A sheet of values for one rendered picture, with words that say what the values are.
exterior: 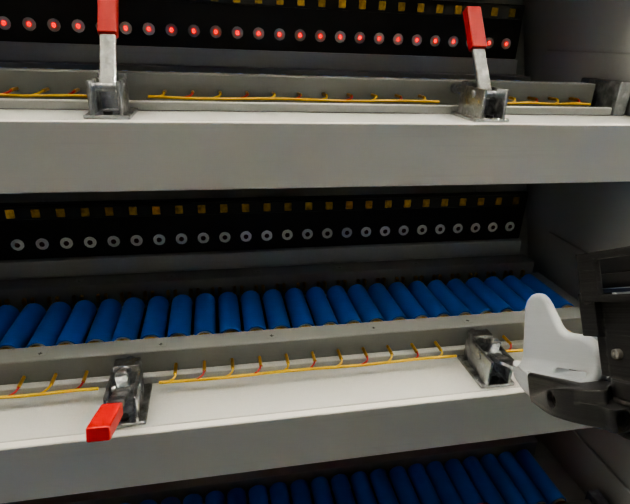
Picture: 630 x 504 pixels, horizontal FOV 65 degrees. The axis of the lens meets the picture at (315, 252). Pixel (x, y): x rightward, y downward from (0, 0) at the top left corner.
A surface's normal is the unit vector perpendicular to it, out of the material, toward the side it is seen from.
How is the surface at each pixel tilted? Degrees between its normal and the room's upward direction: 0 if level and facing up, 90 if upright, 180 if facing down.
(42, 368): 111
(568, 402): 89
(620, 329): 90
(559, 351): 90
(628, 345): 90
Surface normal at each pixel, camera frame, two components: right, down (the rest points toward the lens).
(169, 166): 0.19, 0.40
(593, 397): -0.62, -0.04
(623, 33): -0.98, 0.04
